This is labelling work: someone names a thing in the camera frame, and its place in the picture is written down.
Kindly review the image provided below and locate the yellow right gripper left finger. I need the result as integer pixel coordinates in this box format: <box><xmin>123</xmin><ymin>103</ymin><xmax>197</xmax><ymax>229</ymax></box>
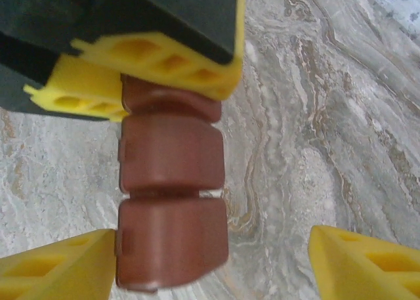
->
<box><xmin>0</xmin><ymin>228</ymin><xmax>117</xmax><ymax>300</ymax></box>

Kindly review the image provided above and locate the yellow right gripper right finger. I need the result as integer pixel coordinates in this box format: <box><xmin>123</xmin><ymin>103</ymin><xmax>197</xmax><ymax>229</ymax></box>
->
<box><xmin>309</xmin><ymin>225</ymin><xmax>420</xmax><ymax>300</ymax></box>

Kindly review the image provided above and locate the brown pill organizer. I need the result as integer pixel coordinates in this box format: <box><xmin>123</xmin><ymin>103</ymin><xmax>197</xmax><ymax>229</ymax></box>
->
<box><xmin>115</xmin><ymin>74</ymin><xmax>230</xmax><ymax>293</ymax></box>

